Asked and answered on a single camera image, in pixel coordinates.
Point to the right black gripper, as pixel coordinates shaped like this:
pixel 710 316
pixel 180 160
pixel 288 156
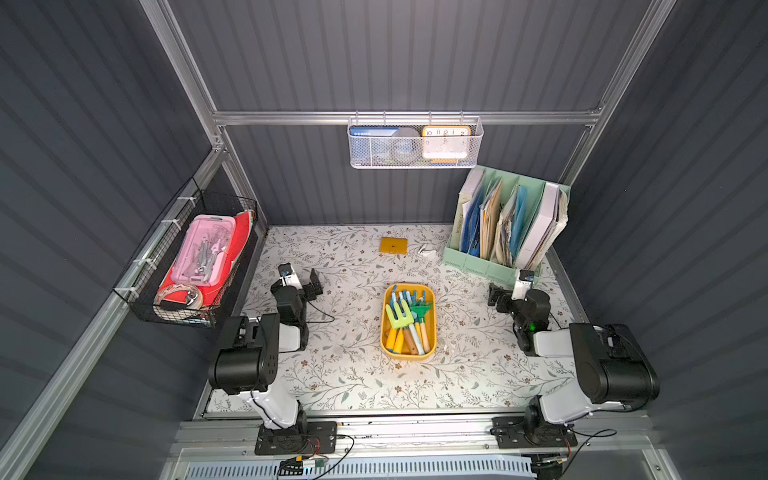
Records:
pixel 498 296

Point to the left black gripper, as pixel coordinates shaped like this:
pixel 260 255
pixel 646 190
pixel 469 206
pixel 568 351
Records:
pixel 310 285

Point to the dark green hand rake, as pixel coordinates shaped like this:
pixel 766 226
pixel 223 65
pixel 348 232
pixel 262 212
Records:
pixel 419 313

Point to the light blue hand rake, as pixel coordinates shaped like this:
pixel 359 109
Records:
pixel 407 321

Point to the light green hand rake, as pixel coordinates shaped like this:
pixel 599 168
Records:
pixel 408 346

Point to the blue fork yellow handle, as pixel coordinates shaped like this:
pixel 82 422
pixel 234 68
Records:
pixel 395 339

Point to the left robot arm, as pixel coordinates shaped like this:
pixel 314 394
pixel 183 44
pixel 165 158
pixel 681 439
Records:
pixel 246 360

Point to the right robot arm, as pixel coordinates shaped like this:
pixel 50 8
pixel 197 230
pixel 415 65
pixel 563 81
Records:
pixel 612 373

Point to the yellow storage box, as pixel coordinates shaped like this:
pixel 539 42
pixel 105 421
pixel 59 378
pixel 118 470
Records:
pixel 415 294

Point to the blue box in basket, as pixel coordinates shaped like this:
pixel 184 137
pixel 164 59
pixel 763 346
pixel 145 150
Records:
pixel 370 145

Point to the green file organizer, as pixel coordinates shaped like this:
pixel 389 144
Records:
pixel 478 242

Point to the white binder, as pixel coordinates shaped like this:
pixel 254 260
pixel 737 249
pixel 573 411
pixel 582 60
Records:
pixel 550 220

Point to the pink tool case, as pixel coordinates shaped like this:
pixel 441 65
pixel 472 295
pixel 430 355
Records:
pixel 200 260

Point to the clear tape roll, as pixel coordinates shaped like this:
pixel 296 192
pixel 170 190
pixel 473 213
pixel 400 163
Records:
pixel 188 296

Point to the blue folder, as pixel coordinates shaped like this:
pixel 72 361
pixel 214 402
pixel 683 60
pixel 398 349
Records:
pixel 517 221

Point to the yellow wallet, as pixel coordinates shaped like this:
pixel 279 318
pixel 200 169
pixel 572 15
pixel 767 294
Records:
pixel 395 246

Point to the yellow alarm clock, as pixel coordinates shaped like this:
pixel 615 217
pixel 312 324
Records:
pixel 446 142

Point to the grey tape roll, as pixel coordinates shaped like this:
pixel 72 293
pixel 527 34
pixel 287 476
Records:
pixel 406 145

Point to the black wire side basket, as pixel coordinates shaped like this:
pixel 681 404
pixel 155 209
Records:
pixel 149 269

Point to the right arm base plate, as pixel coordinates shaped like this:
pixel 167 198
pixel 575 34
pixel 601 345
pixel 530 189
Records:
pixel 516 432

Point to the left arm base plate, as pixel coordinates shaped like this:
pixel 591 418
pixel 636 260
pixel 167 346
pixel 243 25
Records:
pixel 312 438

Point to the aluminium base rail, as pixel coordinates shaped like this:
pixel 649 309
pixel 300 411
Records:
pixel 429 445

